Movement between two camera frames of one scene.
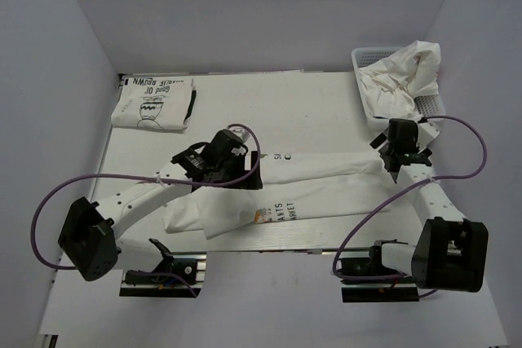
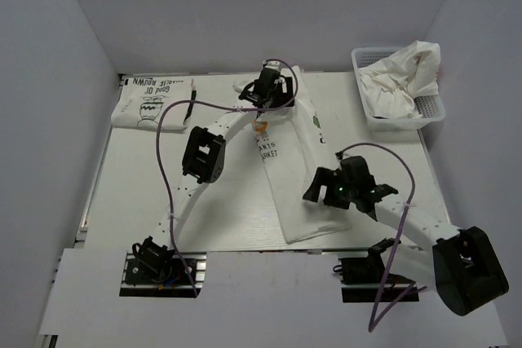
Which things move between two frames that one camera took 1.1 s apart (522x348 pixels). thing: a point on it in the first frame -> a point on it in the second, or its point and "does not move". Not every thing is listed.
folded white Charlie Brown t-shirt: [161, 103] does not move
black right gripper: [378, 141] -> [325, 177]
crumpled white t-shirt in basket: [391, 85] does not move
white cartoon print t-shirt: [295, 186] -> [294, 146]
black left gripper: [254, 183] -> [285, 99]
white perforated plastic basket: [428, 107] does not move
